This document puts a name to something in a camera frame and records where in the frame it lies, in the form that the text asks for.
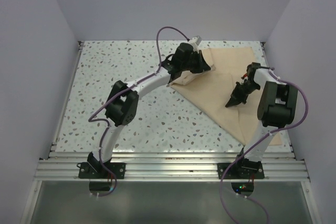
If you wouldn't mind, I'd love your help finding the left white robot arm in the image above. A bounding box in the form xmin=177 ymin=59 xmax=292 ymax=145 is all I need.
xmin=87 ymin=36 xmax=211 ymax=178

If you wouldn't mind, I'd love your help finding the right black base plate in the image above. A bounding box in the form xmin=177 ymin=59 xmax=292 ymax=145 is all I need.
xmin=224 ymin=161 xmax=265 ymax=179

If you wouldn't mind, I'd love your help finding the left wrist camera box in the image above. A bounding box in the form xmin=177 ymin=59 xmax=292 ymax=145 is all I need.
xmin=188 ymin=36 xmax=202 ymax=46

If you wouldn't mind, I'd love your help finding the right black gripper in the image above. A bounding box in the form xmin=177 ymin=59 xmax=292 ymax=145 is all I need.
xmin=226 ymin=81 xmax=261 ymax=108

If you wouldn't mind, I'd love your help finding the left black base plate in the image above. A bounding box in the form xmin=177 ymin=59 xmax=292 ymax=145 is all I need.
xmin=77 ymin=162 xmax=126 ymax=179

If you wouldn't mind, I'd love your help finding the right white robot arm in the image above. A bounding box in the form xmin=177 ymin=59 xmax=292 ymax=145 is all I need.
xmin=225 ymin=62 xmax=298 ymax=162

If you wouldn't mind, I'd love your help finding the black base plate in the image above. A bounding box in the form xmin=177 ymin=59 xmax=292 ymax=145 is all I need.
xmin=77 ymin=162 xmax=126 ymax=179
xmin=224 ymin=161 xmax=265 ymax=179

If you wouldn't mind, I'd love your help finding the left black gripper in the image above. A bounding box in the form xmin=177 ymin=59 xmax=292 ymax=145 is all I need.
xmin=181 ymin=50 xmax=210 ymax=73

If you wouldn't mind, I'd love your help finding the aluminium mounting rail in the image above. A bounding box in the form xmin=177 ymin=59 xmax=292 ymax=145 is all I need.
xmin=34 ymin=152 xmax=309 ymax=182

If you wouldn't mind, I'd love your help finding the beige surgical cloth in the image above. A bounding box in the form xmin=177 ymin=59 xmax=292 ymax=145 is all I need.
xmin=170 ymin=46 xmax=284 ymax=146

